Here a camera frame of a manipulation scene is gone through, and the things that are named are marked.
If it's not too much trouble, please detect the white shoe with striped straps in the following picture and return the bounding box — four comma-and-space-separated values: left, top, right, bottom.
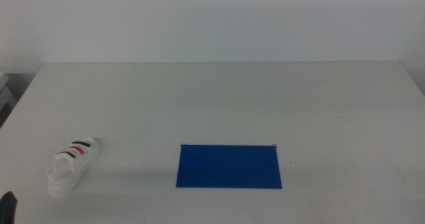
46, 138, 100, 197

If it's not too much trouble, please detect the blue rectangular mat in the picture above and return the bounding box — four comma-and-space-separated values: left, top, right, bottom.
175, 144, 283, 189

